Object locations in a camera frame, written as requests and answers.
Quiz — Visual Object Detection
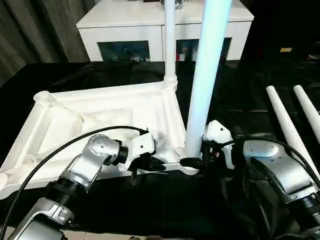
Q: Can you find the white plastic table top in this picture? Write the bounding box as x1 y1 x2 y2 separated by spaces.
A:
0 83 201 201

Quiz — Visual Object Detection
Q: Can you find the white plastic table leg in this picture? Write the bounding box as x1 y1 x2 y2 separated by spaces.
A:
293 84 320 141
162 0 179 91
183 0 235 161
266 85 320 181

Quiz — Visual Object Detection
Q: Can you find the black mat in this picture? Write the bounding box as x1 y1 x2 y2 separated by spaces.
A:
0 59 320 240

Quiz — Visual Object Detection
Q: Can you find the white cabinet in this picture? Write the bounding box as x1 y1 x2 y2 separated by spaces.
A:
76 0 255 63

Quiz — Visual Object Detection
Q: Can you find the glass bowl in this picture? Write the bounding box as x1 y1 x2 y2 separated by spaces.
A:
174 0 188 11

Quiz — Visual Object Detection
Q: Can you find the grey curtain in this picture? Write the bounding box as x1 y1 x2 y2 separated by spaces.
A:
0 0 91 89

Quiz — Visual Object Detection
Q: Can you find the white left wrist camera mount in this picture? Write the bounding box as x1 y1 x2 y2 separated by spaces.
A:
119 131 160 174

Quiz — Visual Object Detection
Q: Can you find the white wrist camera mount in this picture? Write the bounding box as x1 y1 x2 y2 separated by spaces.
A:
119 131 160 174
201 119 236 170

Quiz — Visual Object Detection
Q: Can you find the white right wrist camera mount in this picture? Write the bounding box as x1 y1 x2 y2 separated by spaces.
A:
201 119 236 170

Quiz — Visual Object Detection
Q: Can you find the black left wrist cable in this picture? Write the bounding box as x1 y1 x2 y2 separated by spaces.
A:
0 126 150 240

